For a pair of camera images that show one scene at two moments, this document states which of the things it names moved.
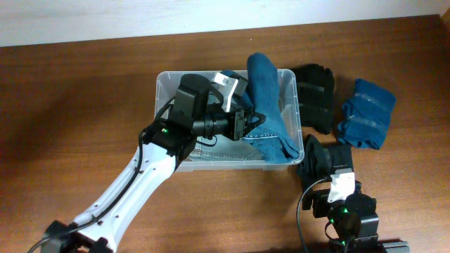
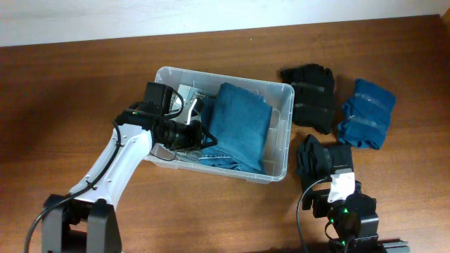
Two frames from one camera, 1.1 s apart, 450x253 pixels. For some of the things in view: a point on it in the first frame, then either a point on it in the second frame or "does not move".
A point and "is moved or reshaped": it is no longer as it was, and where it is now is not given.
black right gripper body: x=323 y=206 does not move
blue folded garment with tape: x=365 y=116 does not move
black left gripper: x=239 y=124 → x=200 y=135
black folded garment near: x=319 y=159 does not move
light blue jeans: x=226 y=148 is moved or reshaped
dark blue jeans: x=271 y=138 → x=240 y=119
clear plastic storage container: x=277 y=141 is moved or reshaped
